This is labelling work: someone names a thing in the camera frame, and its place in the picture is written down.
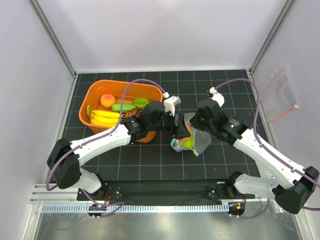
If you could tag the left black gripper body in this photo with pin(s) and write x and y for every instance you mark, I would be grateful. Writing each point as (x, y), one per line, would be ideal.
(166, 124)

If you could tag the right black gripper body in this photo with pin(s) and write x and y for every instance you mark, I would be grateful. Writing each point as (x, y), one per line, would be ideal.
(199, 123)

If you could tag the green pear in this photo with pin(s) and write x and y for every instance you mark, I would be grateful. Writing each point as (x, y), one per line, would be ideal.
(187, 143)

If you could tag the peach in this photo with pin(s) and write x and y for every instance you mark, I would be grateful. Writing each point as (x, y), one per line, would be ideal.
(190, 129)
(107, 100)

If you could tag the clear zip top bag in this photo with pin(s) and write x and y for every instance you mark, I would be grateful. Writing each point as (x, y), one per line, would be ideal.
(202, 139)

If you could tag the yellow banana bunch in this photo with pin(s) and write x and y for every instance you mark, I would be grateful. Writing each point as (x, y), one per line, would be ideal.
(104, 118)

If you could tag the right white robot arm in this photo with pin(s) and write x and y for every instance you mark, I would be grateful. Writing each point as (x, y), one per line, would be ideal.
(292, 184)

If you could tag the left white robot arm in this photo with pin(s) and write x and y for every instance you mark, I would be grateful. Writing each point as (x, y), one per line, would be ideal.
(67, 158)

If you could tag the green starfruit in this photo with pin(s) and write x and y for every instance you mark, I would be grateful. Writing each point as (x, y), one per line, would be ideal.
(140, 102)

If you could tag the black grid mat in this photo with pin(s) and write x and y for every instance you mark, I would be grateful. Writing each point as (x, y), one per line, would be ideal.
(156, 160)

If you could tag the orange plastic basket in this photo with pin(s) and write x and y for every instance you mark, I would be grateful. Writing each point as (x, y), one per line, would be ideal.
(124, 92)

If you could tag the yellow starfruit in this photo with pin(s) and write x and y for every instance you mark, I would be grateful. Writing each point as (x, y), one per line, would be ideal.
(89, 110)

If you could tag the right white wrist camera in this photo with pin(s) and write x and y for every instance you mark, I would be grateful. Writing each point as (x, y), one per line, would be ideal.
(216, 96)

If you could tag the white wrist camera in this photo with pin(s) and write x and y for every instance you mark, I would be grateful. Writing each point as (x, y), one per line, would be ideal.
(170, 104)
(216, 96)

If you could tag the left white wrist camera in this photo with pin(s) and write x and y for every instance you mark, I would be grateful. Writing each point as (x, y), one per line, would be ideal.
(170, 104)

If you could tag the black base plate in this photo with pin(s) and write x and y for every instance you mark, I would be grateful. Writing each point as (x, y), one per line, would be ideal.
(170, 192)

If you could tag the slotted cable duct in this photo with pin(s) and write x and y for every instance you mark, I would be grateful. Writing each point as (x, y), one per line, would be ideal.
(90, 208)

